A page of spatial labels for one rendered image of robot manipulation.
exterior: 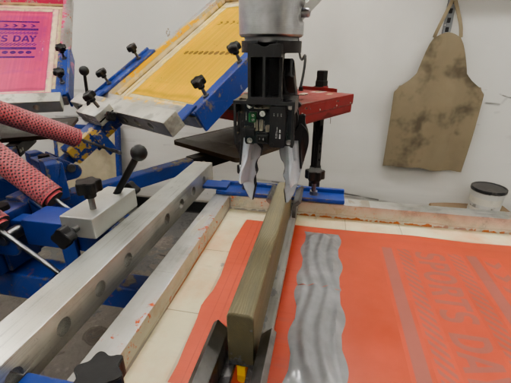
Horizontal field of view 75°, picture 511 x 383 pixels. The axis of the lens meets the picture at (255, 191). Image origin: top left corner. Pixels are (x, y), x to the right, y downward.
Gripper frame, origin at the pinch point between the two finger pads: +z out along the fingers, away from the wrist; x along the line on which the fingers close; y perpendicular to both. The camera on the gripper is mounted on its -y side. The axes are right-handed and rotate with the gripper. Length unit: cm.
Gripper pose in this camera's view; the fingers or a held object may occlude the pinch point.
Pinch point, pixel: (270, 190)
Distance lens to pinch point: 49.2
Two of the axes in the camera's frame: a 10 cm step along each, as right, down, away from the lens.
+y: -1.9, 3.9, -9.0
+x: 9.8, 0.8, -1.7
